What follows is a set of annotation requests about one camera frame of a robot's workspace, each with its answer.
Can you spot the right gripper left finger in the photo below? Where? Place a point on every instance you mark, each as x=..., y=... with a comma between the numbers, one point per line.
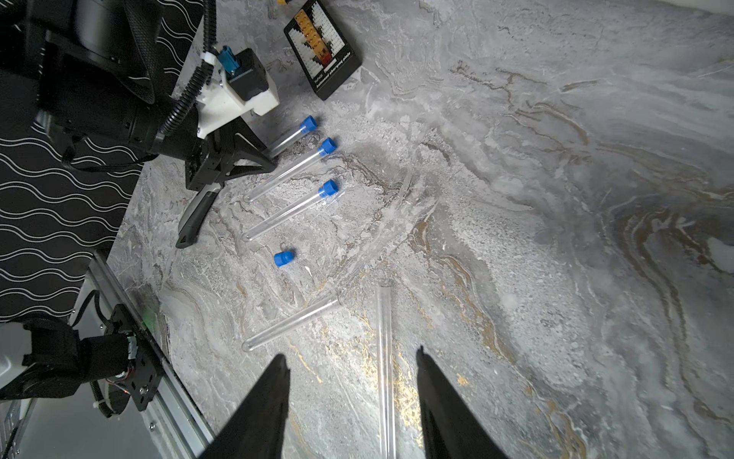
x=257, y=428

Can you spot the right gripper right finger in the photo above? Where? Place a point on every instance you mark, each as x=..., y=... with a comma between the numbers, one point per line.
x=449, y=427

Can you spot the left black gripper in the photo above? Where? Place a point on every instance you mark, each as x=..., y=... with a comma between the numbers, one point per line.
x=230, y=152

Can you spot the clear test tube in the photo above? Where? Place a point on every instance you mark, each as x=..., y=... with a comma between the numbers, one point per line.
x=388, y=442
x=307, y=126
x=307, y=315
x=326, y=192
x=327, y=148

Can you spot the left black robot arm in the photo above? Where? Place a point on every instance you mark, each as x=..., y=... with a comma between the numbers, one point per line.
x=92, y=68

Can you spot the blue stopper left lone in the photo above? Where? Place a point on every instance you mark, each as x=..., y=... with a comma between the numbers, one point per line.
x=284, y=258

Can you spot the aluminium front rail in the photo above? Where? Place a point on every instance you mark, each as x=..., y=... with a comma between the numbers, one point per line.
x=160, y=411

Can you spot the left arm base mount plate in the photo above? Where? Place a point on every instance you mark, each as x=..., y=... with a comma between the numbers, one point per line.
x=144, y=372

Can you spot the black battery pack with cable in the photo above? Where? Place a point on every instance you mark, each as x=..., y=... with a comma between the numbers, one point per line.
x=323, y=51

